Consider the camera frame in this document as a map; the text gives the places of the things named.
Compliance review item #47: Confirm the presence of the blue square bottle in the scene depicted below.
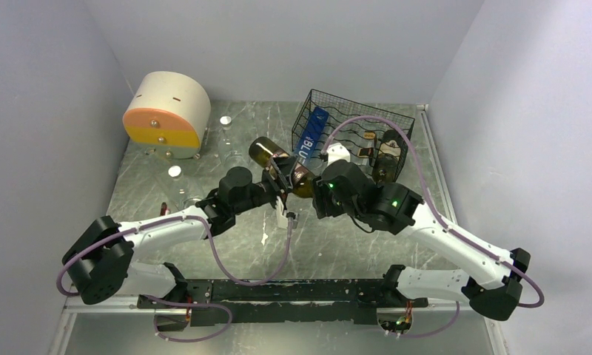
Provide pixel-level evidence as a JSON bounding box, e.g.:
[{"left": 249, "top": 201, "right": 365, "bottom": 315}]
[{"left": 294, "top": 106, "right": 329, "bottom": 165}]

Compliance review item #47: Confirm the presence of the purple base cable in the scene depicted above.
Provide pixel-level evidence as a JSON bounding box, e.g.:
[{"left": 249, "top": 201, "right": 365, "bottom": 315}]
[{"left": 153, "top": 301, "right": 233, "bottom": 343}]

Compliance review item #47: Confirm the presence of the black wire wine rack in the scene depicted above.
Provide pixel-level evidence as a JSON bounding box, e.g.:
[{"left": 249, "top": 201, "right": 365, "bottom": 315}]
[{"left": 291, "top": 89, "right": 415, "bottom": 175}]

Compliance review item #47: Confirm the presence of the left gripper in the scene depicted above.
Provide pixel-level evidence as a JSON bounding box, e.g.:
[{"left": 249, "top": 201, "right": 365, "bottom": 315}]
[{"left": 233, "top": 155, "right": 299, "bottom": 214}]

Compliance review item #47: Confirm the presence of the clear bottle white cap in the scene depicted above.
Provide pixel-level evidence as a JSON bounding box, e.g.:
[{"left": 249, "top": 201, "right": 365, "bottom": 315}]
[{"left": 157, "top": 165, "right": 205, "bottom": 211}]

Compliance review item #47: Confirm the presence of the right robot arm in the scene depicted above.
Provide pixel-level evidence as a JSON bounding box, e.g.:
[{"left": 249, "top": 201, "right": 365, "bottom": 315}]
[{"left": 312, "top": 160, "right": 531, "bottom": 321}]

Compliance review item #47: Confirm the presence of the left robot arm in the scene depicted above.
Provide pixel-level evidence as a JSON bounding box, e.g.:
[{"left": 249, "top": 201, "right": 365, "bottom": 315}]
[{"left": 57, "top": 157, "right": 297, "bottom": 308}]

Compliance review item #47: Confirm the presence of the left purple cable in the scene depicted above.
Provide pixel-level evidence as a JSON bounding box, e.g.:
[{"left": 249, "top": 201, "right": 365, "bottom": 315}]
[{"left": 55, "top": 213, "right": 297, "bottom": 298}]

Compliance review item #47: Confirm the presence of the clear bottle silver cap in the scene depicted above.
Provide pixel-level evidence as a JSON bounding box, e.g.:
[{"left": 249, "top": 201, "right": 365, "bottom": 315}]
[{"left": 218, "top": 115, "right": 246, "bottom": 169}]

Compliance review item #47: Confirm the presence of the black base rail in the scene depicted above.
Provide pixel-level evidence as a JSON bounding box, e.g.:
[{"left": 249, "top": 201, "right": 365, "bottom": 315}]
[{"left": 136, "top": 278, "right": 428, "bottom": 331}]

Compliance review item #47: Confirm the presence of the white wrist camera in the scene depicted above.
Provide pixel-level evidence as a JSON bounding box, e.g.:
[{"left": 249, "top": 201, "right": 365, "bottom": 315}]
[
  {"left": 275, "top": 197, "right": 298, "bottom": 229},
  {"left": 323, "top": 143, "right": 351, "bottom": 174}
]

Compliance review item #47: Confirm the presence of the red and white pen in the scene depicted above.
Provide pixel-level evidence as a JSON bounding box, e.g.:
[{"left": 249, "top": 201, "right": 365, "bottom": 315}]
[{"left": 159, "top": 202, "right": 170, "bottom": 216}]

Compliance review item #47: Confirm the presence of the cream and orange cylinder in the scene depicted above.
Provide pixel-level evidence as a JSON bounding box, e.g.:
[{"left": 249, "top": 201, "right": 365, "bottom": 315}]
[{"left": 122, "top": 71, "right": 211, "bottom": 159}]

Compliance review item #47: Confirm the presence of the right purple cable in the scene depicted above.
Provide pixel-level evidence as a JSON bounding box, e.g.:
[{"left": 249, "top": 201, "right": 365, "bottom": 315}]
[{"left": 320, "top": 115, "right": 545, "bottom": 310}]

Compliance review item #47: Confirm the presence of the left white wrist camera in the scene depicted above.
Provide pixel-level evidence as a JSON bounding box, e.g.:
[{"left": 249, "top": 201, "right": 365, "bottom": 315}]
[{"left": 275, "top": 197, "right": 298, "bottom": 229}]

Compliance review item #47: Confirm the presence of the dark bottle black neck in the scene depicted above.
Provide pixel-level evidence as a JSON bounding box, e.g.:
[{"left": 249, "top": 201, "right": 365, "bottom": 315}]
[{"left": 249, "top": 136, "right": 316, "bottom": 198}]

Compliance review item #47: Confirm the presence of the dark green wine bottle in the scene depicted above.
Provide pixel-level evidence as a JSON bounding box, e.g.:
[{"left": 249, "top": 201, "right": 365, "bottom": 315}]
[{"left": 371, "top": 129, "right": 407, "bottom": 183}]

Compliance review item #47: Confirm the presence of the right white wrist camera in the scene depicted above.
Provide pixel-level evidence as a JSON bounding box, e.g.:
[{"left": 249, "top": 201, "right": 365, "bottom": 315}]
[{"left": 323, "top": 143, "right": 351, "bottom": 174}]

